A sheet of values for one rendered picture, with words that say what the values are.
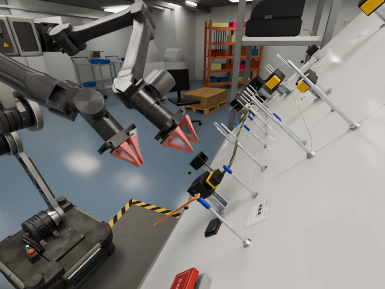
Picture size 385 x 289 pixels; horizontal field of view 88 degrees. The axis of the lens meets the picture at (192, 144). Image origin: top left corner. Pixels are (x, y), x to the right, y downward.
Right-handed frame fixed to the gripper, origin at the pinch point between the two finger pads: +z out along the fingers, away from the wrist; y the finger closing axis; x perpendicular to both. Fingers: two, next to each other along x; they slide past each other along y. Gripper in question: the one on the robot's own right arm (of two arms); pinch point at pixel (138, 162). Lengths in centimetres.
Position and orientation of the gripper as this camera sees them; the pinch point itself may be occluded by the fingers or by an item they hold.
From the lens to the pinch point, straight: 56.2
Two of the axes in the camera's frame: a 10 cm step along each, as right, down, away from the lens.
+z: 6.3, 7.6, 1.6
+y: 4.6, -5.3, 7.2
